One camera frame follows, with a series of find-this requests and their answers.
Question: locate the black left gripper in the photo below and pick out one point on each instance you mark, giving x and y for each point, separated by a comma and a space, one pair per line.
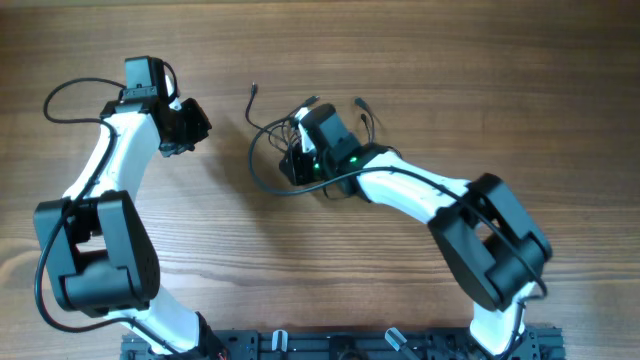
200, 129

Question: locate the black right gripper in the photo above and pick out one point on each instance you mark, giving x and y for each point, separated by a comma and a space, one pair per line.
298, 172

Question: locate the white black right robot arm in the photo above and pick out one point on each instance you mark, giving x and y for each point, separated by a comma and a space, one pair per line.
491, 244

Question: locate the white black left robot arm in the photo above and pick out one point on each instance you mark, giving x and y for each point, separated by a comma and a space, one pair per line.
98, 265

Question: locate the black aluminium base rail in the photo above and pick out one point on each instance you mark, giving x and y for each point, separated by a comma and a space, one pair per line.
537, 343

